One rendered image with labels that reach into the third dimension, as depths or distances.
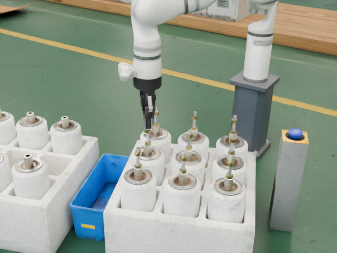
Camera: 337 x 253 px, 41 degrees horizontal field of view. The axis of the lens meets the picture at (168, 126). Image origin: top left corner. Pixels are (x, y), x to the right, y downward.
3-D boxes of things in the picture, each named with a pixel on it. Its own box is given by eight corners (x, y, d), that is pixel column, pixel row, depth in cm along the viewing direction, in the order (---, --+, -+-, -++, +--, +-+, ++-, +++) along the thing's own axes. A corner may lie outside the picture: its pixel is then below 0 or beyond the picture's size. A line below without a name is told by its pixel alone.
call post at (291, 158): (268, 215, 147) (281, 129, 132) (290, 217, 146) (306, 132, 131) (268, 229, 141) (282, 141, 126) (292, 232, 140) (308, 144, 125)
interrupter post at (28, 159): (27, 163, 125) (25, 152, 124) (35, 164, 125) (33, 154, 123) (23, 167, 123) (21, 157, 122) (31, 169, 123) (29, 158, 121)
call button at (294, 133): (287, 133, 131) (288, 127, 130) (301, 134, 130) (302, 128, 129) (288, 140, 127) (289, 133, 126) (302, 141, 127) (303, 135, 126)
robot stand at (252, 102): (237, 135, 193) (244, 68, 179) (270, 144, 187) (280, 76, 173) (222, 149, 182) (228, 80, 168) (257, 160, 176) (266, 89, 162)
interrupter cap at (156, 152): (140, 145, 135) (140, 143, 135) (164, 150, 133) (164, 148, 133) (130, 158, 128) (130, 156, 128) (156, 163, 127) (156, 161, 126)
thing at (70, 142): (62, 164, 158) (57, 117, 149) (89, 168, 156) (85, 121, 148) (50, 179, 150) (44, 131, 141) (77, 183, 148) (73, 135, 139)
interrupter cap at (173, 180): (202, 181, 119) (202, 179, 119) (184, 195, 114) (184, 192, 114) (180, 171, 123) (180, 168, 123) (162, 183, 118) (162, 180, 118)
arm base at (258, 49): (248, 72, 176) (253, 28, 168) (271, 77, 172) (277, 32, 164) (238, 79, 169) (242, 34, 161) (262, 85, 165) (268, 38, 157)
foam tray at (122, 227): (138, 183, 160) (137, 139, 152) (249, 197, 155) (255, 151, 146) (106, 264, 126) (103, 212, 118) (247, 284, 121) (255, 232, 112)
